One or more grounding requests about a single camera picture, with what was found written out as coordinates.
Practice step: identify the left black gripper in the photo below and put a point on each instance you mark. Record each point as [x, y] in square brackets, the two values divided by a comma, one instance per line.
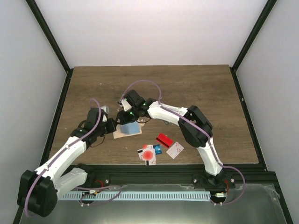
[113, 126]

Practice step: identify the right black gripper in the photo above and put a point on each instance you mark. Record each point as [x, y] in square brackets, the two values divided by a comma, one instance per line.
[123, 119]

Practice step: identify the beige leather card holder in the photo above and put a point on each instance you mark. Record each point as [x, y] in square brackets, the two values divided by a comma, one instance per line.
[117, 134]

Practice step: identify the red card black stripe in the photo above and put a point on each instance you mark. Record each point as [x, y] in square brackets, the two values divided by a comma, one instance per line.
[164, 140]

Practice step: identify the white card red circle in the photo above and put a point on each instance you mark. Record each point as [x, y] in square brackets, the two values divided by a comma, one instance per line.
[149, 155]

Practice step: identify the white card pink pattern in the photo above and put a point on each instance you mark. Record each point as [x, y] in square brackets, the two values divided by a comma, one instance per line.
[175, 150]

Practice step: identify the blue VIP card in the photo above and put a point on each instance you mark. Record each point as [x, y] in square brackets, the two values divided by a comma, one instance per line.
[130, 128]

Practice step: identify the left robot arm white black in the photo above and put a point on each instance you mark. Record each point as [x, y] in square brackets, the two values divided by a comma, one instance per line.
[40, 189]

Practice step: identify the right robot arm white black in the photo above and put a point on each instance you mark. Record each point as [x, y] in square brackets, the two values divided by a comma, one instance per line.
[196, 129]

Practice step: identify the blue white card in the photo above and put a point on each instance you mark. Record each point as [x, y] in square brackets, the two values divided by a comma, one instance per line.
[158, 149]

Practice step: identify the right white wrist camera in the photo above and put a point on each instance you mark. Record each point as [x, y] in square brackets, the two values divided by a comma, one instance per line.
[124, 104]

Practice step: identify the light blue slotted cable duct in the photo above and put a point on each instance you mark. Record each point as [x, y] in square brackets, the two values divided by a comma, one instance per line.
[139, 196]

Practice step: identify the black aluminium front rail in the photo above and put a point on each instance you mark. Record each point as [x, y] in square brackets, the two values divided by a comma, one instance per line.
[193, 175]

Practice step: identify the left black frame post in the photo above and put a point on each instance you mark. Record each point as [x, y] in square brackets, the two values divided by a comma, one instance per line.
[48, 33]

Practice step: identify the black frame post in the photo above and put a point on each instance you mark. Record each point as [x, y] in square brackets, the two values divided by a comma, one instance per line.
[254, 32]
[48, 33]

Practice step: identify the right black frame post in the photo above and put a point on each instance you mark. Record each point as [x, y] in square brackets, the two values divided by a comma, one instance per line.
[254, 32]

